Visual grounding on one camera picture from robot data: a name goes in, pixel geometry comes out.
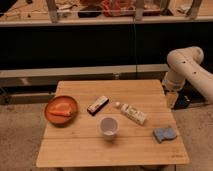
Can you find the white plastic bottle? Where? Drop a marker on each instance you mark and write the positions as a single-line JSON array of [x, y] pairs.
[[130, 112]]

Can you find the blue sponge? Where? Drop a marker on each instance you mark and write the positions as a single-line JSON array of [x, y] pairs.
[[164, 134]]

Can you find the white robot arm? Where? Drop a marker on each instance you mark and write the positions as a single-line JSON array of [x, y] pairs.
[[184, 65]]

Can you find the wooden table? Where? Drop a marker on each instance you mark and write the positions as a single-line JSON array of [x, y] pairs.
[[81, 144]]

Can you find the white paper cup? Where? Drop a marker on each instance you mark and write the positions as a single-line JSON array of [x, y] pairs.
[[109, 128]]

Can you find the orange carrot piece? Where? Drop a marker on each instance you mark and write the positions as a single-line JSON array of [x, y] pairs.
[[62, 109]]

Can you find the orange bowl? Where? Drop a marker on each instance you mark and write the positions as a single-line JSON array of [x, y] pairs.
[[61, 120]]

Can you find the red cloth on shelf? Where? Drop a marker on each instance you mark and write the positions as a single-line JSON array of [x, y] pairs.
[[115, 8]]

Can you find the metal shelf frame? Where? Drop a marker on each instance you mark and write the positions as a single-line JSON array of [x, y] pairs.
[[19, 13]]

